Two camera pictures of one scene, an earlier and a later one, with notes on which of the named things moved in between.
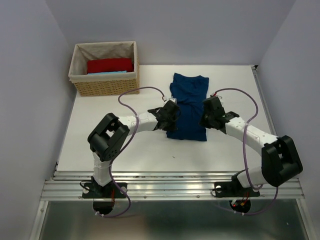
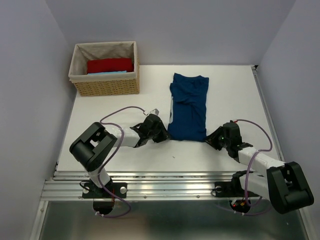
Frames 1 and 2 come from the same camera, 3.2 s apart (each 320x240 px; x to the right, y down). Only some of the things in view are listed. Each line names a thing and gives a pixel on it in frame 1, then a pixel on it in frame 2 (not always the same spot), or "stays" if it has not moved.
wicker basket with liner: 105,68 stays
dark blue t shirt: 190,92 stays
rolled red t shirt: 110,65 stays
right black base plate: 234,189 stays
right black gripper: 202,122 -> 211,139
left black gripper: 172,126 -> 164,135
